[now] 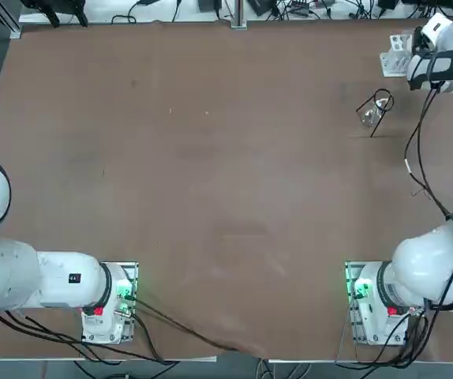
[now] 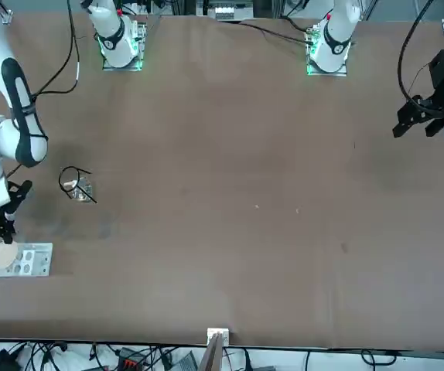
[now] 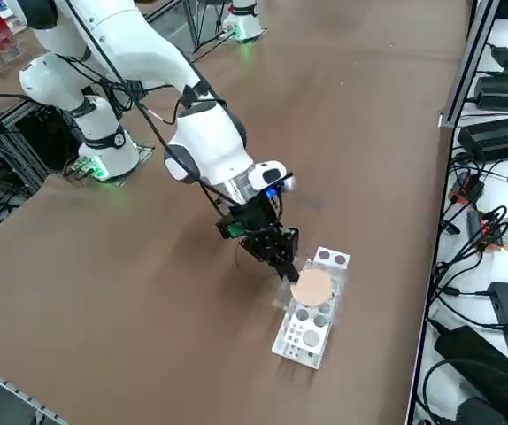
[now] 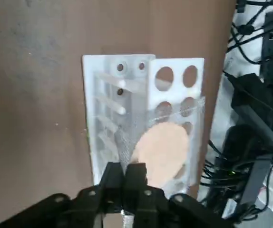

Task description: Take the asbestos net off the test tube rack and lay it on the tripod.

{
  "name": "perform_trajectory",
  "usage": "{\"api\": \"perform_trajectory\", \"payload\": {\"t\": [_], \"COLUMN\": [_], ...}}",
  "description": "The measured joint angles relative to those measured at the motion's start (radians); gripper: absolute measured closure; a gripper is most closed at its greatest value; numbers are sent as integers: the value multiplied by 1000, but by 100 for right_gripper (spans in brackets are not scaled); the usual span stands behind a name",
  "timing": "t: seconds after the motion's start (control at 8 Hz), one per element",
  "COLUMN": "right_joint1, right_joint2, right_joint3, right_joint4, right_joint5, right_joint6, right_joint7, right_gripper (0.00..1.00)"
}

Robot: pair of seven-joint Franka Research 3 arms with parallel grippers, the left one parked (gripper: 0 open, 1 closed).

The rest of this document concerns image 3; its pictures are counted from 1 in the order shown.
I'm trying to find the white perforated test tube rack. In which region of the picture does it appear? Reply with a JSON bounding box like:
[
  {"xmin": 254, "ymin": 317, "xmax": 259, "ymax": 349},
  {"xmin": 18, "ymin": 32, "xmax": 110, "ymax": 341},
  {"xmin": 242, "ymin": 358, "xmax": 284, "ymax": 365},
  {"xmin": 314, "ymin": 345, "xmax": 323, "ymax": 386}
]
[{"xmin": 271, "ymin": 246, "xmax": 353, "ymax": 369}]

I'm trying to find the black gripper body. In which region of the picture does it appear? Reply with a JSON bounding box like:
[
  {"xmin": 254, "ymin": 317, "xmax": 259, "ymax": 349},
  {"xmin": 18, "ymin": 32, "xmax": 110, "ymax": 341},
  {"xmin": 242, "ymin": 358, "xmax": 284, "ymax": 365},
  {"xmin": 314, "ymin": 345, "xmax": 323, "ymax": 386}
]
[{"xmin": 225, "ymin": 194, "xmax": 285, "ymax": 243}]

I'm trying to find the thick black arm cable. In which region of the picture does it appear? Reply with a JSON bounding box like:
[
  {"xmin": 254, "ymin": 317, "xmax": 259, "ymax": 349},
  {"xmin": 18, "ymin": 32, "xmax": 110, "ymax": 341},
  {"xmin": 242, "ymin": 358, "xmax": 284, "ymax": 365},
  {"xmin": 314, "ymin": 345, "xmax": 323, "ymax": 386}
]
[{"xmin": 61, "ymin": 0, "xmax": 237, "ymax": 213}]

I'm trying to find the aluminium profile post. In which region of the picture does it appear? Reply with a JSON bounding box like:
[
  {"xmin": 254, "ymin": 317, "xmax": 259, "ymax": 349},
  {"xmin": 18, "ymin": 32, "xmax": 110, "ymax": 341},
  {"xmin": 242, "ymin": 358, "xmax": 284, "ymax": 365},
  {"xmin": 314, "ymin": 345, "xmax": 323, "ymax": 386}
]
[{"xmin": 438, "ymin": 0, "xmax": 499, "ymax": 130}]

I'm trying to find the green board wrist camera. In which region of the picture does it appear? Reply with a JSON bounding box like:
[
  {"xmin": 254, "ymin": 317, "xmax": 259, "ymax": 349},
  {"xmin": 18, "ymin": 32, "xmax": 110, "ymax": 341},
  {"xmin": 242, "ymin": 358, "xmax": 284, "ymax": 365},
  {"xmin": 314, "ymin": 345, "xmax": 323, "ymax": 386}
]
[{"xmin": 217, "ymin": 215, "xmax": 247, "ymax": 241}]

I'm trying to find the long black power adapter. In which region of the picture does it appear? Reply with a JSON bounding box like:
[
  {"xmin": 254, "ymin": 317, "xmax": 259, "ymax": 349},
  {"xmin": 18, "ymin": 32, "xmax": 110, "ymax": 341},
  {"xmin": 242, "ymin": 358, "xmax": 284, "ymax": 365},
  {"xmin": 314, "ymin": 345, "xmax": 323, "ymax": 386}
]
[
  {"xmin": 474, "ymin": 75, "xmax": 508, "ymax": 112},
  {"xmin": 457, "ymin": 113, "xmax": 508, "ymax": 163}
]

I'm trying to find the small black power adapter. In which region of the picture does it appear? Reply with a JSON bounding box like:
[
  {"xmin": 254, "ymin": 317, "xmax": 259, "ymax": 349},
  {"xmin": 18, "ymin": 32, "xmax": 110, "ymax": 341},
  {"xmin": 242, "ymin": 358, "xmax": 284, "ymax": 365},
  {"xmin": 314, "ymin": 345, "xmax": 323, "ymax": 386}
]
[{"xmin": 489, "ymin": 44, "xmax": 508, "ymax": 68}]

